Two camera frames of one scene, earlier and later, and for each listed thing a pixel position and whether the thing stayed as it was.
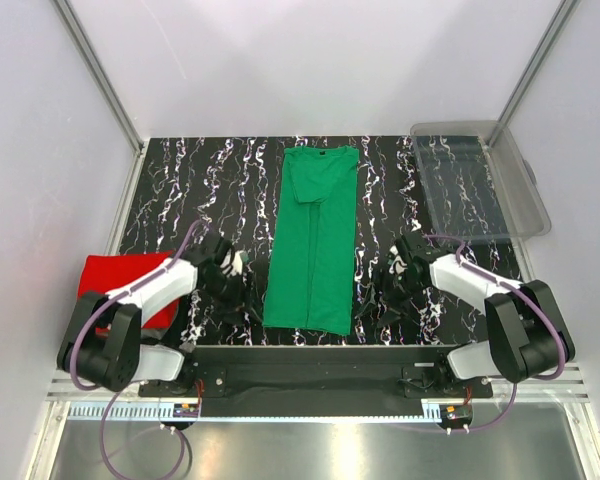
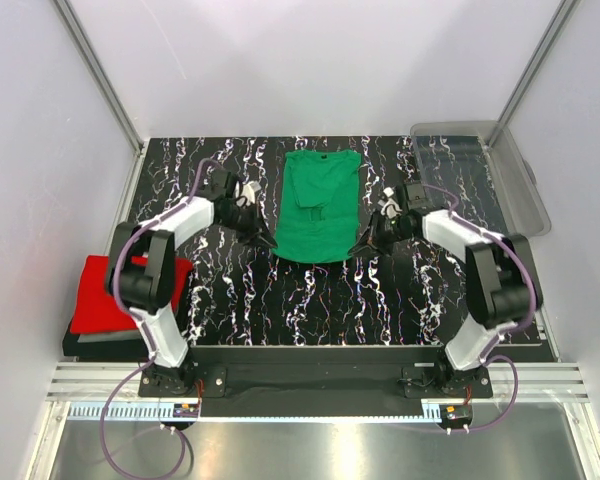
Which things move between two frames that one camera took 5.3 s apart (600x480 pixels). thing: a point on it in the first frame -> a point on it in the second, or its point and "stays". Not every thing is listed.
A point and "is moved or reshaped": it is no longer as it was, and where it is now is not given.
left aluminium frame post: (92, 63) stays
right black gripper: (394, 305) -> (371, 242)
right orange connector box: (456, 414) stays
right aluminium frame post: (562, 15) stays
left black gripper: (237, 303) -> (256, 233)
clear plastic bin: (476, 180) stays
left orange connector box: (182, 410) stays
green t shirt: (313, 271) is moved or reshaped
